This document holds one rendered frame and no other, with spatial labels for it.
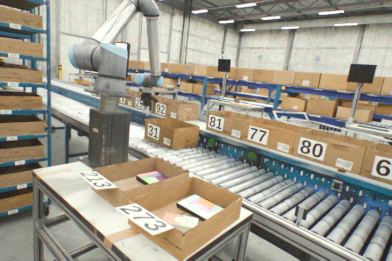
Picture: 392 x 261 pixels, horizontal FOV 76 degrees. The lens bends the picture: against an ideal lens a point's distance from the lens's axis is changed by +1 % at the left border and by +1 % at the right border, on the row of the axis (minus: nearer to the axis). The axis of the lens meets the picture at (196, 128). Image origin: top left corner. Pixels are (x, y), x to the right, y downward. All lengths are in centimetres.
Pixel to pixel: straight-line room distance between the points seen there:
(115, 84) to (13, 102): 102
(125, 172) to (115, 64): 59
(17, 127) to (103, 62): 107
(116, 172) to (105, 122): 30
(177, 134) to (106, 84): 75
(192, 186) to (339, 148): 90
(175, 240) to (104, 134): 82
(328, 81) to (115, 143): 552
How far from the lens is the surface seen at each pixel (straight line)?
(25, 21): 231
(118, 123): 152
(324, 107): 618
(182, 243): 87
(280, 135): 182
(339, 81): 640
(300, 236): 124
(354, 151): 169
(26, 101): 232
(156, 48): 202
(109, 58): 149
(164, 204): 117
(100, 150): 154
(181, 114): 248
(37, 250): 180
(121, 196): 110
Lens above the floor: 133
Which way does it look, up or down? 11 degrees down
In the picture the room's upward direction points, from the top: 6 degrees clockwise
